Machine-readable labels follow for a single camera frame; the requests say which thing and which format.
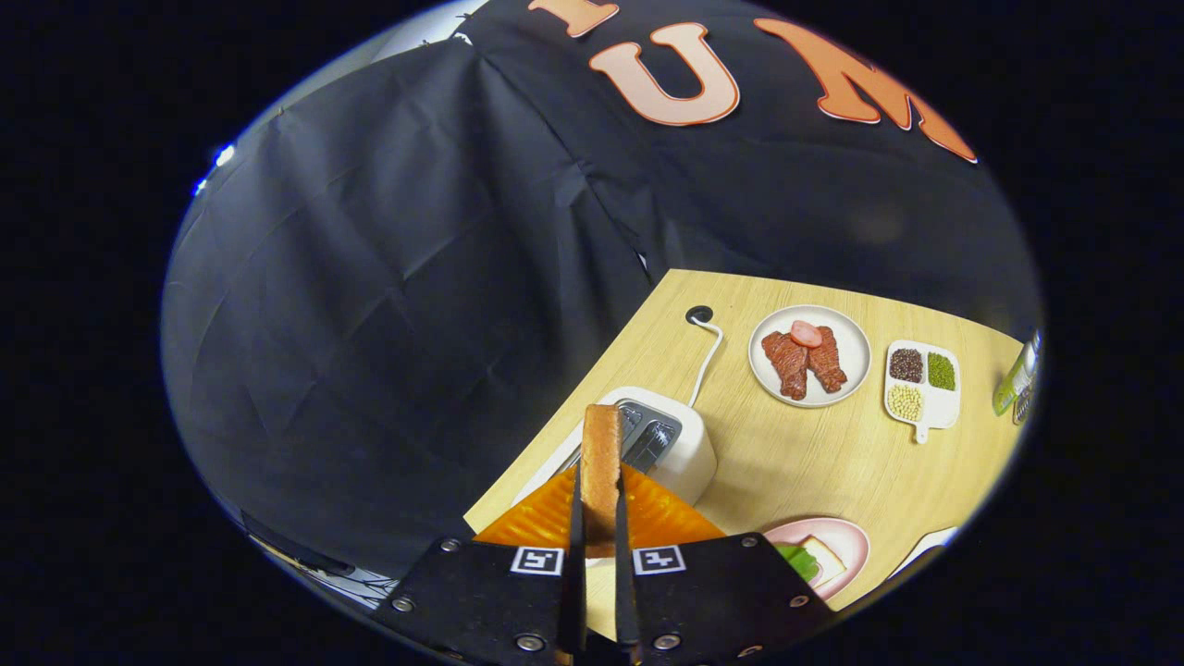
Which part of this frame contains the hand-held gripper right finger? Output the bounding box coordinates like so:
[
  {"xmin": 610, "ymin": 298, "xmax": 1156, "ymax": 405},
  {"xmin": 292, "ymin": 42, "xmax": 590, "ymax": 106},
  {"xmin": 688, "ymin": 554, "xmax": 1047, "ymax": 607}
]
[{"xmin": 615, "ymin": 462, "xmax": 838, "ymax": 666}]

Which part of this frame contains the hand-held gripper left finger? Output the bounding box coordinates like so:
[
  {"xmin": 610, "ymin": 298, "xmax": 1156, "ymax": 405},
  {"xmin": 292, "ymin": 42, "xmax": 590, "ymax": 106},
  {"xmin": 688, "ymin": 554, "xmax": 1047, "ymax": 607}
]
[{"xmin": 370, "ymin": 462, "xmax": 588, "ymax": 666}]

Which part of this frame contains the toasted bread slice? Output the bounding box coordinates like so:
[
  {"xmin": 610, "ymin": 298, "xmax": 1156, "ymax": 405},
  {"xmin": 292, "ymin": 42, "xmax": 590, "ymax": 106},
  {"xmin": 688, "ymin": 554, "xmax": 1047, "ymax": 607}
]
[{"xmin": 580, "ymin": 403, "xmax": 623, "ymax": 547}]

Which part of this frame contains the green lettuce leaf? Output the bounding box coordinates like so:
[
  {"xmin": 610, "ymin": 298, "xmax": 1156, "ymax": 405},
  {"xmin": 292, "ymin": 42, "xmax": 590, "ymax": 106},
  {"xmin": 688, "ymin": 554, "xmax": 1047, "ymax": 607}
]
[{"xmin": 775, "ymin": 544, "xmax": 820, "ymax": 584}]

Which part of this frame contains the white toaster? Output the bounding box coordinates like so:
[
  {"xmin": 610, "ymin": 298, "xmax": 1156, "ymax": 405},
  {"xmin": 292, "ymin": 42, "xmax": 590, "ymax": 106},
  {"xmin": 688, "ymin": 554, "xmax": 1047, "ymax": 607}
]
[{"xmin": 513, "ymin": 386, "xmax": 718, "ymax": 508}]

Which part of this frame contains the white bread slice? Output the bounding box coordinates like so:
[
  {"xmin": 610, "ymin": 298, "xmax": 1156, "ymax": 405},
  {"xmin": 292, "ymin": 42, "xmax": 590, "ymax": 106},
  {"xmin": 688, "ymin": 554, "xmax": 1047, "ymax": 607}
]
[{"xmin": 800, "ymin": 535, "xmax": 847, "ymax": 582}]

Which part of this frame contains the pink round plate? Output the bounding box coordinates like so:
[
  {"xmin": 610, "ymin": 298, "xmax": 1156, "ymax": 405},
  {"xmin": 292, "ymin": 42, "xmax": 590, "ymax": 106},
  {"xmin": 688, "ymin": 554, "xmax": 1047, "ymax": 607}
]
[{"xmin": 763, "ymin": 516, "xmax": 870, "ymax": 600}]

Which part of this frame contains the brown meat piece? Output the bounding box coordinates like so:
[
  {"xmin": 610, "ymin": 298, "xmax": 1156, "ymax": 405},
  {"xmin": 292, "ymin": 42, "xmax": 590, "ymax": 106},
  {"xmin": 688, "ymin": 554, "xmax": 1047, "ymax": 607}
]
[
  {"xmin": 761, "ymin": 331, "xmax": 809, "ymax": 401},
  {"xmin": 807, "ymin": 326, "xmax": 848, "ymax": 394}
]

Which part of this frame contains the white irregular plate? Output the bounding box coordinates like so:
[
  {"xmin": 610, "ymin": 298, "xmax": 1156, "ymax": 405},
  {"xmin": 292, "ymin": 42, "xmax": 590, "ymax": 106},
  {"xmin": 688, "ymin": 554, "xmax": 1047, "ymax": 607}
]
[{"xmin": 890, "ymin": 526, "xmax": 960, "ymax": 579}]

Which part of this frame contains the round white plate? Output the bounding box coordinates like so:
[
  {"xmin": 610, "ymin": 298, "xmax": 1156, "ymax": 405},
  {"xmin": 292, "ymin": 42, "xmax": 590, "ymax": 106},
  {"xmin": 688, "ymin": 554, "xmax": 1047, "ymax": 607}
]
[{"xmin": 747, "ymin": 305, "xmax": 872, "ymax": 409}]

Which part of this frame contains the white divided dish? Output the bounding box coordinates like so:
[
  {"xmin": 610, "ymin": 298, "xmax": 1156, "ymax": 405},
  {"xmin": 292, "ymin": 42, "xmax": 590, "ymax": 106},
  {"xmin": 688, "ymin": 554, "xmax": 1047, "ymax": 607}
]
[{"xmin": 884, "ymin": 339, "xmax": 962, "ymax": 445}]

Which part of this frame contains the black backdrop cloth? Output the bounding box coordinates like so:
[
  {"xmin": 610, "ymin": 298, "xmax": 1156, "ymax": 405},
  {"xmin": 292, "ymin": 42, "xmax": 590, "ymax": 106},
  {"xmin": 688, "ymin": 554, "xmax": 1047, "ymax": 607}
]
[{"xmin": 162, "ymin": 0, "xmax": 1042, "ymax": 593}]

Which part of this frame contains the green metal bottle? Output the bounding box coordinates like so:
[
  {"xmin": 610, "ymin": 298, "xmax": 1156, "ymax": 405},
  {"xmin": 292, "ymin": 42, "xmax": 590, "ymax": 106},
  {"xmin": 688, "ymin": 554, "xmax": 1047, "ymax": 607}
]
[{"xmin": 993, "ymin": 331, "xmax": 1042, "ymax": 417}]

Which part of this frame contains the white toaster cable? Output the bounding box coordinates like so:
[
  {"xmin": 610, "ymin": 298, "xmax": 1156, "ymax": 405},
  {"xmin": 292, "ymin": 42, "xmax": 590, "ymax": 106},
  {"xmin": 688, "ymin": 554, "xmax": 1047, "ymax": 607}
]
[{"xmin": 686, "ymin": 319, "xmax": 724, "ymax": 408}]

